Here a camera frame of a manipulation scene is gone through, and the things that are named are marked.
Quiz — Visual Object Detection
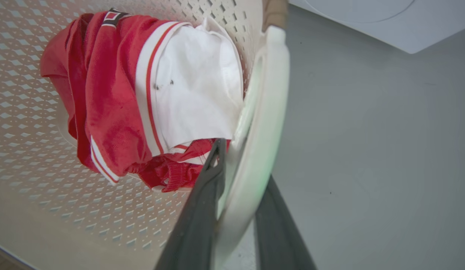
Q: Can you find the white perforated laundry basket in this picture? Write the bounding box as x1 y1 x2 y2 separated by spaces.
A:
0 0 291 270

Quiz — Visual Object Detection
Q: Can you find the red and white jersey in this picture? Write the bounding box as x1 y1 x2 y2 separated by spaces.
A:
39 8 245 193

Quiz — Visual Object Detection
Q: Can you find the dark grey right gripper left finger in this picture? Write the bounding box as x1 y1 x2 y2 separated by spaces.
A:
154 138 227 270

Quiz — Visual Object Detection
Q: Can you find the white washing machine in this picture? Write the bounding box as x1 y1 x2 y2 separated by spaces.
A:
289 0 465 54

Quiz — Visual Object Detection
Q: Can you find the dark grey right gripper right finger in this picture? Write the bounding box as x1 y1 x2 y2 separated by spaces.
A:
254 175 318 270

